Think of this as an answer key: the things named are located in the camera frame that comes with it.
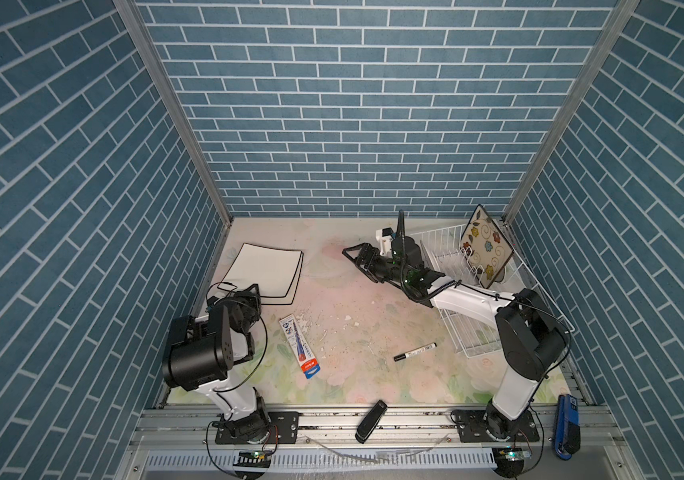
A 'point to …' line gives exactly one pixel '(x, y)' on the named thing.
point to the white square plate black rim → (273, 269)
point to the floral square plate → (484, 246)
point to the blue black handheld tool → (567, 433)
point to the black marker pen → (409, 354)
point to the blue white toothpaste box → (309, 364)
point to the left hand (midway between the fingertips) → (260, 280)
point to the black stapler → (370, 421)
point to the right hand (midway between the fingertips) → (344, 255)
